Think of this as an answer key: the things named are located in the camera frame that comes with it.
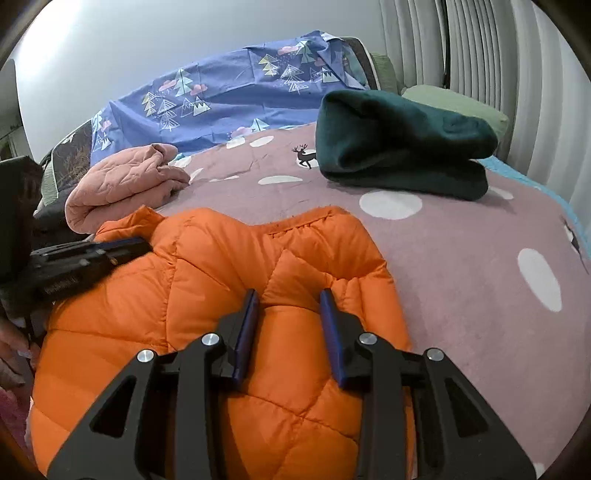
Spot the orange puffer jacket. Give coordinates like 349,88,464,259
28,205,416,480

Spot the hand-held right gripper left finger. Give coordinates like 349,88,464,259
46,288,260,480

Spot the black garment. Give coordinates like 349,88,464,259
33,199,95,243

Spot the dark branch-print pillow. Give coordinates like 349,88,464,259
41,120,93,195

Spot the white pleated curtain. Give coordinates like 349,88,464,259
379,0,591,204

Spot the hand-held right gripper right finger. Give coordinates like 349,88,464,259
320,288,536,480

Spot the pink quilted garment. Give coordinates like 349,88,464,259
65,143,192,236

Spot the light green pillow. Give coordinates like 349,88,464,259
402,84,509,139

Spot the person's left hand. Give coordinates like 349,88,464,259
0,318,35,388

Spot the green quilted pillow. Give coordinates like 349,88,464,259
39,157,62,205

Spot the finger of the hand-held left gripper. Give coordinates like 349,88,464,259
85,237,154,278

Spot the blue tree-print pillow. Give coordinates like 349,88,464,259
90,30,370,160

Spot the pink dotted bed sheet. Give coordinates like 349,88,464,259
152,124,591,467

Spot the dark green fleece garment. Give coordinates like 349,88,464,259
315,89,499,201

